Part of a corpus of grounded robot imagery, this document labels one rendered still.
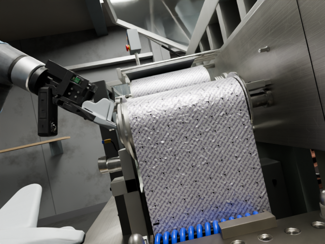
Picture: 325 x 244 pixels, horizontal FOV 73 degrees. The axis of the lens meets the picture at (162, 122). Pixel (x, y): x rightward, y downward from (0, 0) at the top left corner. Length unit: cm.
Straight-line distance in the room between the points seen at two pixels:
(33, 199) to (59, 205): 439
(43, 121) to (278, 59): 51
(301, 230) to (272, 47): 34
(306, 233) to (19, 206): 39
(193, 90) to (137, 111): 12
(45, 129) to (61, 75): 13
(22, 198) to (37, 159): 434
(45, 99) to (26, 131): 404
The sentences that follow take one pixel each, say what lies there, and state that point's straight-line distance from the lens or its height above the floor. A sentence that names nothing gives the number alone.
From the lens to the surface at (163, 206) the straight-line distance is 46.
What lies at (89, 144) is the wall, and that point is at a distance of 427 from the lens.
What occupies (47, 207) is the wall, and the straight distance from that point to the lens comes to 464.
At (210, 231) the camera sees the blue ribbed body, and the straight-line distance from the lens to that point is 46.
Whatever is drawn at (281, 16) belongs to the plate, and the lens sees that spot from 49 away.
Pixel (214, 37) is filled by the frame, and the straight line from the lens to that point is 92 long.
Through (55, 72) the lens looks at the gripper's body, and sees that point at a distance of 57.
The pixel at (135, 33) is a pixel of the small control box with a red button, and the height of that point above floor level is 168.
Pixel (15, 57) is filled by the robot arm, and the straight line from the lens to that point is 60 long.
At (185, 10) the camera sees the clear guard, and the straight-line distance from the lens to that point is 109.
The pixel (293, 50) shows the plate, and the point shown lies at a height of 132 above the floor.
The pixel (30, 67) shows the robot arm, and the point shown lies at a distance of 57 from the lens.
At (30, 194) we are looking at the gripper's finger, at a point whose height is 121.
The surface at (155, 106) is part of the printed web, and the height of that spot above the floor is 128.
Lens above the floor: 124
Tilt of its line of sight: 1 degrees up
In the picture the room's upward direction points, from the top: 12 degrees counter-clockwise
